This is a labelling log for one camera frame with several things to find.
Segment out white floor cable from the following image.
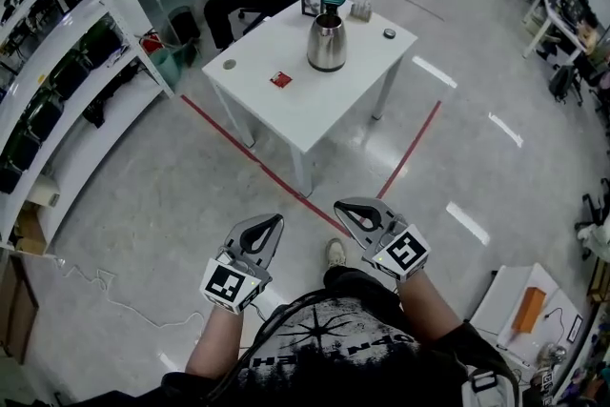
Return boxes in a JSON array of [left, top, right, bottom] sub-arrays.
[[55, 258, 207, 331]]

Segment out person's right forearm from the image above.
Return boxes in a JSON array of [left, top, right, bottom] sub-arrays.
[[397, 269, 466, 344]]

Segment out white box with orange item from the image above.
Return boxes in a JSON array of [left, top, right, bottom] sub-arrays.
[[469, 262, 585, 369]]

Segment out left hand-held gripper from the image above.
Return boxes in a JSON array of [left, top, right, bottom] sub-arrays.
[[198, 214, 286, 315]]

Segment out person's black printed t-shirt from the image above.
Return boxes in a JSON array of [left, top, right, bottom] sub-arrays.
[[161, 293, 520, 407]]

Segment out white shelving unit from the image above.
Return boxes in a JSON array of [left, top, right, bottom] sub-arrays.
[[0, 0, 175, 254]]

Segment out black waste bin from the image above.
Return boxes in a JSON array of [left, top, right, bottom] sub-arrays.
[[167, 6, 202, 46]]

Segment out black backpack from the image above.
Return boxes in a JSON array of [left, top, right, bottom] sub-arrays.
[[548, 64, 580, 104]]

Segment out white table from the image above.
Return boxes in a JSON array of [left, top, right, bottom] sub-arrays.
[[202, 0, 419, 199]]

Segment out person's black shorts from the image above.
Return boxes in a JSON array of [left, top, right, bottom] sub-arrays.
[[322, 266, 397, 304]]

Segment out glass tube rack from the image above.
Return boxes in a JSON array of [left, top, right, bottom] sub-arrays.
[[350, 0, 375, 23]]

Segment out green bin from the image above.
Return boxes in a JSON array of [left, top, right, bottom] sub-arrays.
[[150, 45, 185, 90]]

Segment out person's left forearm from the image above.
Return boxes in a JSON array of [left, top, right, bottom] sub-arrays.
[[184, 299, 247, 380]]

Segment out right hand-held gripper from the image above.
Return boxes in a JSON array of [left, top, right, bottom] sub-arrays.
[[335, 197, 433, 285]]

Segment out grey shoulder bag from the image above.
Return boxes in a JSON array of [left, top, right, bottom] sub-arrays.
[[458, 364, 521, 407]]

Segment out white office desk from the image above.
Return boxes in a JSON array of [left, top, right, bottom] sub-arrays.
[[521, 0, 588, 59]]

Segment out stainless steel electric kettle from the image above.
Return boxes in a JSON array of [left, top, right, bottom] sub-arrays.
[[306, 0, 350, 73]]

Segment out red fire extinguisher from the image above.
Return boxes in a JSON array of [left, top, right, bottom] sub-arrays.
[[140, 31, 166, 54]]

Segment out person's right shoe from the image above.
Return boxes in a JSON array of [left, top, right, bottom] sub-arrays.
[[325, 237, 349, 271]]

